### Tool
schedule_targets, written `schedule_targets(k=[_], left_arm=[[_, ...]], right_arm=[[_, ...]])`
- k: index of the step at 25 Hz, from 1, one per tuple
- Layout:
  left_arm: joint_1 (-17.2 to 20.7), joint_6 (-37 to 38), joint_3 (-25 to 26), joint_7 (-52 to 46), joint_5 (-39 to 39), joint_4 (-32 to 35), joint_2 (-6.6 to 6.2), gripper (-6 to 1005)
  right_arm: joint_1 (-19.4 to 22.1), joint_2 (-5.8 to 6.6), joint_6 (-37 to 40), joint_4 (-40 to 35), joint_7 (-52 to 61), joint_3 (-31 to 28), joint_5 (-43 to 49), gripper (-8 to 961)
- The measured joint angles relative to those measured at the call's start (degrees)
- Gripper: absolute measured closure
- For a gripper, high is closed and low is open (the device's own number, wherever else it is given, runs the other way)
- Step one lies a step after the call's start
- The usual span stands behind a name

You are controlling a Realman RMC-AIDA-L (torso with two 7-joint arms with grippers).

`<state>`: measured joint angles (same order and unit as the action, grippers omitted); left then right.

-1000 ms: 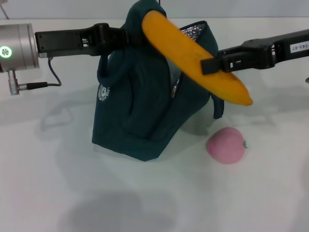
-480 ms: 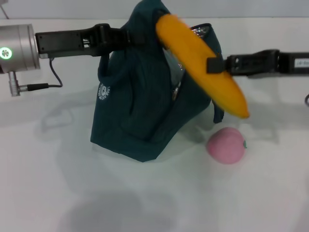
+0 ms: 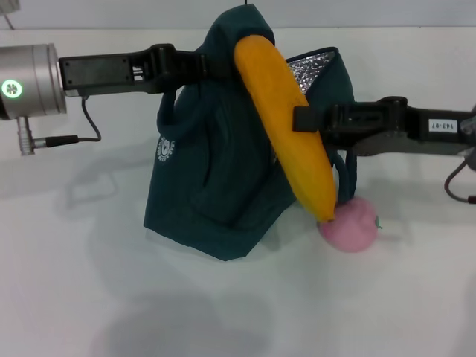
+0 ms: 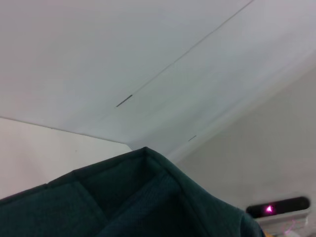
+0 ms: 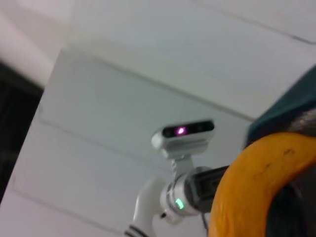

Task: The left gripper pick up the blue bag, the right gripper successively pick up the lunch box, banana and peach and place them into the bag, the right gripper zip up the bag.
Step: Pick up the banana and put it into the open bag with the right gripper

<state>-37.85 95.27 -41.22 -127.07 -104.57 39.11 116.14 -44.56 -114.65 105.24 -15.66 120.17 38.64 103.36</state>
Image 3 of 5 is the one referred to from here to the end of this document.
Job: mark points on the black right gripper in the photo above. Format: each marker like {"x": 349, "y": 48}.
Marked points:
{"x": 442, "y": 128}

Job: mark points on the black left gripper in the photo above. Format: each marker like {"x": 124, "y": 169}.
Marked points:
{"x": 96, "y": 72}

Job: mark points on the yellow toy banana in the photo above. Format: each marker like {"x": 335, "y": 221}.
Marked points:
{"x": 290, "y": 130}

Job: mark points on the dark teal insulated lunch bag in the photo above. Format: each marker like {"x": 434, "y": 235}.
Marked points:
{"x": 223, "y": 167}

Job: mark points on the pink toy peach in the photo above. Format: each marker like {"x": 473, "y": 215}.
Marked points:
{"x": 353, "y": 232}

